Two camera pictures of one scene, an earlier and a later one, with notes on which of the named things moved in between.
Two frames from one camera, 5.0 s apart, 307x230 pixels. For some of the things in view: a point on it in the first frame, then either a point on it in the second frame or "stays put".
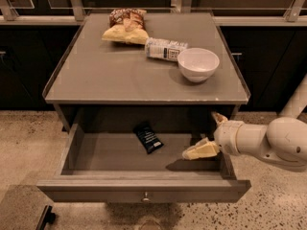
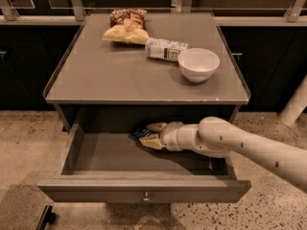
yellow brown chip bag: [127, 25] stays put
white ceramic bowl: [198, 64] stays put
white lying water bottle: [163, 49] stays put
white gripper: [225, 137] to [170, 135]
